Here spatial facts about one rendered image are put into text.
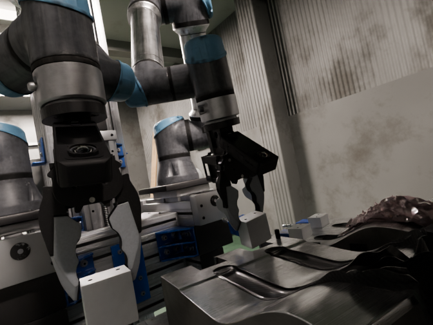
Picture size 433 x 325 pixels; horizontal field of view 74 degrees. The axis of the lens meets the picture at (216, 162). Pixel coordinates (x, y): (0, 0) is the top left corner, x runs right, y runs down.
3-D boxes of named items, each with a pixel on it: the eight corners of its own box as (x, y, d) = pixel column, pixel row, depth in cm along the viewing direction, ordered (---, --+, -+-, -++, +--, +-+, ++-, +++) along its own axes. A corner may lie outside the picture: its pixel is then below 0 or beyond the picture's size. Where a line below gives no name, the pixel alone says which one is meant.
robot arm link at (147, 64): (119, -21, 85) (114, 80, 55) (156, -26, 85) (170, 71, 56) (131, 19, 94) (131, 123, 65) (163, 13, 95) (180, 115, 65)
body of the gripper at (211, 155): (235, 173, 63) (223, 120, 61) (260, 175, 56) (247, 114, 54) (206, 184, 59) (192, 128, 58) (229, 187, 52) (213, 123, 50)
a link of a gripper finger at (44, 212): (84, 252, 32) (90, 175, 33) (85, 255, 31) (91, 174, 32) (34, 255, 30) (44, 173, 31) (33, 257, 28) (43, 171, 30)
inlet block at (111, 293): (80, 302, 40) (74, 264, 40) (117, 289, 42) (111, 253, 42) (89, 341, 28) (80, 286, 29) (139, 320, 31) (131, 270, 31)
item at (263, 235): (216, 234, 65) (211, 212, 64) (234, 226, 68) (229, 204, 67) (252, 249, 54) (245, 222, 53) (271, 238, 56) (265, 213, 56)
